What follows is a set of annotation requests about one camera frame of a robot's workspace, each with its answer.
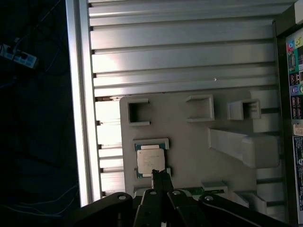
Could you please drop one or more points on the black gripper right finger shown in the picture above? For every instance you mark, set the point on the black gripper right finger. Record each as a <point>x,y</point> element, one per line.
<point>184,210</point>

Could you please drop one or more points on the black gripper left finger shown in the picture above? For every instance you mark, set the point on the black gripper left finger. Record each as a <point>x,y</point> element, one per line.
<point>146,208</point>

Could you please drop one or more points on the silver CPU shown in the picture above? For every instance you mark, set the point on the silver CPU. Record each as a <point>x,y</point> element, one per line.
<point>149,163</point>

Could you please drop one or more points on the green RAM stick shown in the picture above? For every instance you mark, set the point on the green RAM stick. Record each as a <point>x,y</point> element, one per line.
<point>196,190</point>

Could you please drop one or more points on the grey parts rack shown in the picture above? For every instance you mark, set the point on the grey parts rack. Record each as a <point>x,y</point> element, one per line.
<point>180,142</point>

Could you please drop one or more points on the open PC case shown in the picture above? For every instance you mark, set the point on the open PC case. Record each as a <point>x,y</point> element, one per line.
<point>281,94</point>

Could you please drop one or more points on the white power strip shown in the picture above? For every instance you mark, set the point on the white power strip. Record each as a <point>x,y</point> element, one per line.
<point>21,59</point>

